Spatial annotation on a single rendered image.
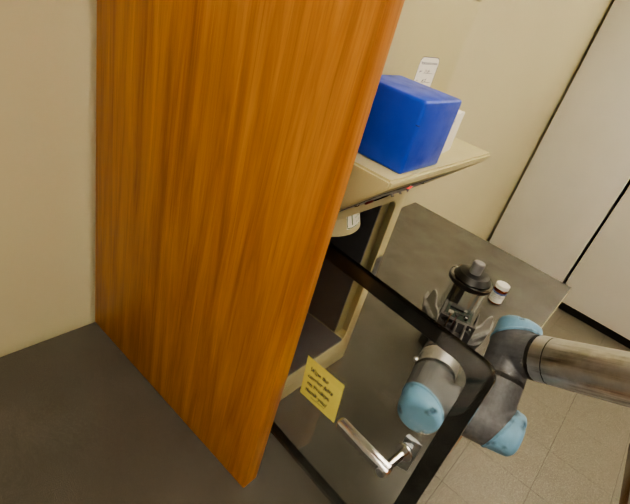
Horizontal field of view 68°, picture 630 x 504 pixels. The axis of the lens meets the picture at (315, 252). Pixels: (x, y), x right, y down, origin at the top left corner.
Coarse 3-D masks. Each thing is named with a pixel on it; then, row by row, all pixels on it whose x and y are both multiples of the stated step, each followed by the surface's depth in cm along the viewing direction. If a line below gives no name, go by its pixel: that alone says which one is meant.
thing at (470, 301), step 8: (456, 280) 110; (448, 288) 113; (456, 288) 111; (472, 288) 108; (488, 288) 110; (448, 296) 113; (456, 296) 111; (464, 296) 110; (472, 296) 110; (480, 296) 110; (440, 304) 116; (464, 304) 111; (472, 304) 111; (480, 304) 113
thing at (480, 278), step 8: (464, 264) 114; (472, 264) 111; (480, 264) 109; (456, 272) 111; (464, 272) 110; (472, 272) 110; (480, 272) 110; (464, 280) 109; (472, 280) 108; (480, 280) 109; (488, 280) 110; (480, 288) 108
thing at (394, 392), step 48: (336, 288) 63; (384, 288) 57; (336, 336) 65; (384, 336) 59; (432, 336) 54; (288, 384) 76; (384, 384) 61; (432, 384) 55; (480, 384) 50; (288, 432) 79; (336, 432) 70; (384, 432) 62; (432, 432) 57; (336, 480) 72; (384, 480) 64
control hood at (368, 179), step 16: (464, 144) 77; (368, 160) 58; (448, 160) 67; (464, 160) 69; (480, 160) 75; (352, 176) 57; (368, 176) 56; (384, 176) 55; (400, 176) 56; (416, 176) 58; (432, 176) 63; (352, 192) 58; (368, 192) 56; (384, 192) 58
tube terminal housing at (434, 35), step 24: (408, 0) 58; (432, 0) 62; (456, 0) 66; (408, 24) 60; (432, 24) 65; (456, 24) 70; (408, 48) 63; (432, 48) 68; (456, 48) 74; (384, 72) 62; (408, 72) 66; (384, 216) 93; (384, 240) 93
